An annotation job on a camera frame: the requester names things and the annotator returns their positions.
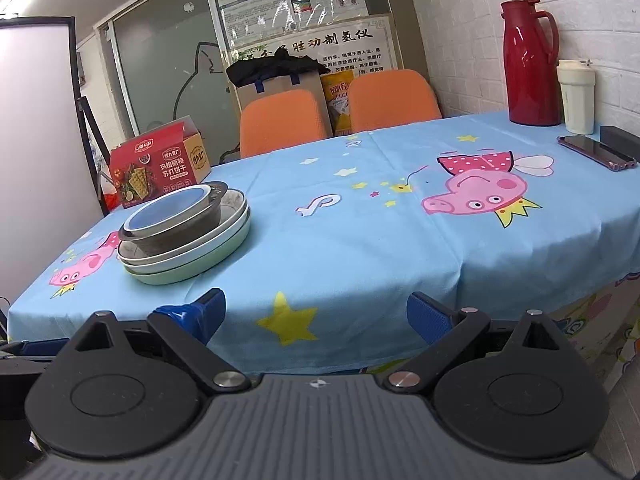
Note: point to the green plate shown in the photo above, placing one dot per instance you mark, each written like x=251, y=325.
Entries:
x=170, y=280

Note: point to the cream tumbler cup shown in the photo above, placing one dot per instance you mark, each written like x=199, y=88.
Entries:
x=575, y=105

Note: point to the colourful patterned cloth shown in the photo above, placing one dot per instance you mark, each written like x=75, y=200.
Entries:
x=600, y=320

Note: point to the red thermos jug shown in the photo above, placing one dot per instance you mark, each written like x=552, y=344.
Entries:
x=530, y=75

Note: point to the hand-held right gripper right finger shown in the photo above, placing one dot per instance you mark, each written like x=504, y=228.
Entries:
x=430, y=317

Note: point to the gold rimmed white plate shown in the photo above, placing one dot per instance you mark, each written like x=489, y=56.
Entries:
x=235, y=205

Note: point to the blue cartoon tablecloth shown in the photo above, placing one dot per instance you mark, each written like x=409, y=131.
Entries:
x=350, y=240

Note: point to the orange chair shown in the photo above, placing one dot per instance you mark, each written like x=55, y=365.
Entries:
x=390, y=100
x=280, y=120

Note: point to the black easel stand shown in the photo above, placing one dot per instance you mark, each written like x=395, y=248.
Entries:
x=87, y=135

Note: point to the white ribbed bowl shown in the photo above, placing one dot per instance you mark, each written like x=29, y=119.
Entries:
x=145, y=232

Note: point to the phone in purple case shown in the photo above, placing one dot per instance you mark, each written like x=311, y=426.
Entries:
x=595, y=151

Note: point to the green bordered wall poster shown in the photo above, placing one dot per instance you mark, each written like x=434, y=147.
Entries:
x=250, y=0

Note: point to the black framed white board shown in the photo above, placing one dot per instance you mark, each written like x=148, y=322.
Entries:
x=30, y=135

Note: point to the red cracker box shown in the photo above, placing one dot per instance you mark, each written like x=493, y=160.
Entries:
x=150, y=170

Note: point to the stainless steel bowl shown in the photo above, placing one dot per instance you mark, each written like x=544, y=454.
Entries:
x=200, y=225

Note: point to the blue plastic bowl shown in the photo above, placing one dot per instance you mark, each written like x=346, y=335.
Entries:
x=170, y=210

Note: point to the frosted glass door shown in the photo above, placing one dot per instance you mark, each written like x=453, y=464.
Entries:
x=150, y=60

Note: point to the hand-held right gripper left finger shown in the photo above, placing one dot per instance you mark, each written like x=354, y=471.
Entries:
x=197, y=315

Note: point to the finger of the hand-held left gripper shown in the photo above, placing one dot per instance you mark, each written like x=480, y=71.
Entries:
x=30, y=349

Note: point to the cardboard box with black cloth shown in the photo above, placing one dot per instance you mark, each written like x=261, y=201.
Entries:
x=280, y=85

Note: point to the framed wall poster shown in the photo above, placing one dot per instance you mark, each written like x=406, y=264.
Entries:
x=350, y=45

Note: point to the yellow packet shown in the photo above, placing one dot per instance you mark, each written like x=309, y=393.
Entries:
x=337, y=105

